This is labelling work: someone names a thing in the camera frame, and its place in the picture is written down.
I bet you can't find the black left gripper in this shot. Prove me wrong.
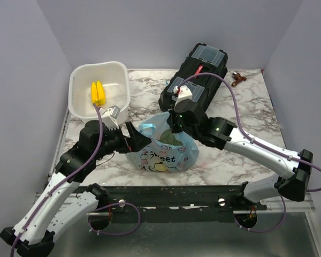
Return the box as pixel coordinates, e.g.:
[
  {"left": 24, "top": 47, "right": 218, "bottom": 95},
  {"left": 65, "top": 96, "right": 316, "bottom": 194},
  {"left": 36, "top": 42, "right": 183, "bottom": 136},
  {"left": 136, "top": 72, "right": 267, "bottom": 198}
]
[{"left": 94, "top": 122, "right": 152, "bottom": 160}]

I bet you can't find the light blue plastic bag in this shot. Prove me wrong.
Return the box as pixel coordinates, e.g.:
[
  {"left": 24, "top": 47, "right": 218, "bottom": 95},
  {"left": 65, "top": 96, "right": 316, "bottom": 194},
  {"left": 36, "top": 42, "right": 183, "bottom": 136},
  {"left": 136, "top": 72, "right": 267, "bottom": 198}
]
[{"left": 126, "top": 112, "right": 199, "bottom": 173}]

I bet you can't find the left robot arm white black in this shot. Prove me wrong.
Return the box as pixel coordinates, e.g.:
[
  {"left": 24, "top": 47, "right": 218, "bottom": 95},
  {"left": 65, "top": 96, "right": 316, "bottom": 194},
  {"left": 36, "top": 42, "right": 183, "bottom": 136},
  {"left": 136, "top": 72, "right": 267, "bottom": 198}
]
[{"left": 0, "top": 120, "right": 151, "bottom": 256}]

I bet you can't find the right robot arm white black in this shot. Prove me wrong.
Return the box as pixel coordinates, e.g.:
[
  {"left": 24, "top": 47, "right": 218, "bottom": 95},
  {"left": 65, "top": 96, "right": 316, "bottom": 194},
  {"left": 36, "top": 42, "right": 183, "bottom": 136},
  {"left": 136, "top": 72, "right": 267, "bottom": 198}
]
[{"left": 168, "top": 99, "right": 313, "bottom": 210}]

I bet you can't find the green fake avocado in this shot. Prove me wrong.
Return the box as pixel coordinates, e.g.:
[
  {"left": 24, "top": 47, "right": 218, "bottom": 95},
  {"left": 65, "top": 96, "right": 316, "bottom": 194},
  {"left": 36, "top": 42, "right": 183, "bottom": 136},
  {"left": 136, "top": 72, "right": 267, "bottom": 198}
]
[{"left": 158, "top": 129, "right": 183, "bottom": 146}]

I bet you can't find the yellow fake lemon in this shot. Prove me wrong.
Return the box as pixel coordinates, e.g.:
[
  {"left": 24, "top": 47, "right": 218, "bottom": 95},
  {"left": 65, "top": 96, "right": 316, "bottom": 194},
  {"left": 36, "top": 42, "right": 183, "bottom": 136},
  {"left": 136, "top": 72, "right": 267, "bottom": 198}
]
[{"left": 152, "top": 162, "right": 168, "bottom": 172}]

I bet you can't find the yellow fake corn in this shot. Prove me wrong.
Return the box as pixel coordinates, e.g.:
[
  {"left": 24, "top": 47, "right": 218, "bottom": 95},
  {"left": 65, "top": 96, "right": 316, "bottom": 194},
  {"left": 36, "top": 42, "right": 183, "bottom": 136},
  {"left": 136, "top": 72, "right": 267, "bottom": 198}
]
[{"left": 90, "top": 81, "right": 106, "bottom": 105}]

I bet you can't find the black plastic toolbox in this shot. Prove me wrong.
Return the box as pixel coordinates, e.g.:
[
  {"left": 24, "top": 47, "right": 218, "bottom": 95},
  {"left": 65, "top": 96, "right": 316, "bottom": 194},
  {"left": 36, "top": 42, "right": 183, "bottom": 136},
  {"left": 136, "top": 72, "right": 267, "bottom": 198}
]
[{"left": 158, "top": 43, "right": 228, "bottom": 112}]

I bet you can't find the small brown metal object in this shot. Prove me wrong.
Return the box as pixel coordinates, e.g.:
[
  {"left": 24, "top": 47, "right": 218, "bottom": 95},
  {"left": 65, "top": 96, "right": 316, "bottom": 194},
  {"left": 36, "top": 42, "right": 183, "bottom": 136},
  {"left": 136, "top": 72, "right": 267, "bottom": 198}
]
[{"left": 231, "top": 71, "right": 247, "bottom": 87}]

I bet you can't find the white plastic basket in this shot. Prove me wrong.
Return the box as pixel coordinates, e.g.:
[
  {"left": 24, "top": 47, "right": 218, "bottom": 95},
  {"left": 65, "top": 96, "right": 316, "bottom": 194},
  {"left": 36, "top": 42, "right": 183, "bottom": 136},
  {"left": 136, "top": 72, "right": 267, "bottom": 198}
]
[{"left": 68, "top": 61, "right": 131, "bottom": 124}]

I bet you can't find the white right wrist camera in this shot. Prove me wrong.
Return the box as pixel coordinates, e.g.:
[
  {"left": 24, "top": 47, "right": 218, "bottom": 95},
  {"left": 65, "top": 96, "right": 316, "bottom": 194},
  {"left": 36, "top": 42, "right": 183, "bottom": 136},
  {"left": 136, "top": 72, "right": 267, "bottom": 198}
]
[{"left": 173, "top": 85, "right": 193, "bottom": 104}]

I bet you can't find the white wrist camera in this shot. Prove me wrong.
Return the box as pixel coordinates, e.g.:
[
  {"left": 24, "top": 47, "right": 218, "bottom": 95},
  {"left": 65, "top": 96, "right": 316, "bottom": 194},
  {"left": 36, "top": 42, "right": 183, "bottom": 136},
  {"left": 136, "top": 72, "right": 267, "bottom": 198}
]
[
  {"left": 100, "top": 105, "right": 120, "bottom": 130},
  {"left": 173, "top": 85, "right": 193, "bottom": 104}
]

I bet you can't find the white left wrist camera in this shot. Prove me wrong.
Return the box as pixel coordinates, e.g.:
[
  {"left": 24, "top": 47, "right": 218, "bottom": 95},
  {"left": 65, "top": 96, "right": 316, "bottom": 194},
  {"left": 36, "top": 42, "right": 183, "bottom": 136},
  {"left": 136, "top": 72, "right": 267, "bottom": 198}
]
[{"left": 100, "top": 105, "right": 120, "bottom": 130}]

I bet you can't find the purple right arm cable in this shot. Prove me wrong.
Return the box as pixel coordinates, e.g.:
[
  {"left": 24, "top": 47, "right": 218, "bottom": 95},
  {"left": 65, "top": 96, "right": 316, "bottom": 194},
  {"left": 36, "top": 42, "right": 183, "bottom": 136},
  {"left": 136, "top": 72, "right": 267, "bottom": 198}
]
[{"left": 176, "top": 72, "right": 321, "bottom": 192}]

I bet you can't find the black metal base rail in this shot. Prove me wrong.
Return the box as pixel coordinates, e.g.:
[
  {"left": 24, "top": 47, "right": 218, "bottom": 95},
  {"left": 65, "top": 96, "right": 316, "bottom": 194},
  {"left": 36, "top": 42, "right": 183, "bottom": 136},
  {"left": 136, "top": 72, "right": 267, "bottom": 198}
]
[{"left": 76, "top": 184, "right": 268, "bottom": 223}]

